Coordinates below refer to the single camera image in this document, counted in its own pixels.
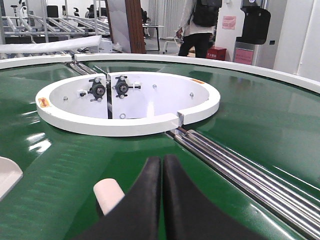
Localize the white central ring housing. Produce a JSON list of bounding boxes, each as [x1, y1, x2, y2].
[[35, 71, 221, 137]]

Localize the steel roller set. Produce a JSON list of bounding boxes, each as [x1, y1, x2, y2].
[[166, 127, 320, 240], [60, 48, 98, 75]]

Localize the red box on floor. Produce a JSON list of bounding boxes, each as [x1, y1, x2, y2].
[[206, 46, 227, 61]]

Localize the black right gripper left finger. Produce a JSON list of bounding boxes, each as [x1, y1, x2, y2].
[[75, 156, 162, 240]]

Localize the roller conveyor rack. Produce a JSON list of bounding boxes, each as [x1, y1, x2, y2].
[[0, 0, 110, 44]]

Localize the brown wooden pillar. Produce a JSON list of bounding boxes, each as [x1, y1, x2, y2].
[[124, 0, 146, 54]]

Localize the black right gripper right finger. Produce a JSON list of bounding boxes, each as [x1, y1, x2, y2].
[[162, 154, 263, 240]]

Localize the white outer rim right segment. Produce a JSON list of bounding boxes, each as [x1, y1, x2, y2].
[[74, 53, 320, 94]]

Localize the white foam roll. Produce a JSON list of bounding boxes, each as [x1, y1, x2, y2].
[[0, 35, 102, 54]]

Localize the pink wall notice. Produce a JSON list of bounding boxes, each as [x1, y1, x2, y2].
[[222, 15, 237, 30]]

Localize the black kiosk machine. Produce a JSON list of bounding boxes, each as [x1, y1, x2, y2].
[[236, 0, 271, 45]]

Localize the white outer rim left segment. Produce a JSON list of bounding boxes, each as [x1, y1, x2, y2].
[[0, 54, 72, 70]]

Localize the person in white shirt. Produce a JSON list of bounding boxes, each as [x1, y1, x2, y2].
[[176, 0, 222, 58]]

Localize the left steel roller set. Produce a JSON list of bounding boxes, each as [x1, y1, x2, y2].
[[60, 48, 98, 75]]

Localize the orange warning label left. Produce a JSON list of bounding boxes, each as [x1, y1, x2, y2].
[[38, 97, 51, 108]]

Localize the orange warning label right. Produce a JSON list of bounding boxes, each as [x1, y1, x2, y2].
[[190, 78, 205, 84]]

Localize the white chair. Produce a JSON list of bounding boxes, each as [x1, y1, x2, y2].
[[162, 36, 181, 54]]

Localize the left black bearing mount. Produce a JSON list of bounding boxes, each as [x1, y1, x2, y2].
[[78, 77, 106, 102]]

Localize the pink plastic dustpan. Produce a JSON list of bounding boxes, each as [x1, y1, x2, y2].
[[0, 156, 23, 201]]

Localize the black bearing mount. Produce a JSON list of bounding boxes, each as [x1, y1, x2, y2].
[[113, 75, 141, 99], [78, 77, 106, 102]]

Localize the right black bearing mount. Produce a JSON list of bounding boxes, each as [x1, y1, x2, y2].
[[113, 75, 141, 99]]

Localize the right steel roller set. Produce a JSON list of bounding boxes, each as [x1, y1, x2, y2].
[[166, 127, 320, 240]]

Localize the orange warning label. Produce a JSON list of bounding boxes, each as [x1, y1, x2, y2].
[[190, 78, 205, 84], [38, 97, 51, 108]]

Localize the pink hand brush black bristles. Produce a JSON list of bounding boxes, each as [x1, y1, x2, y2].
[[93, 178, 125, 216]]

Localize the white rim segment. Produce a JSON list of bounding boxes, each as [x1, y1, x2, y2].
[[74, 53, 320, 94], [0, 54, 72, 70]]

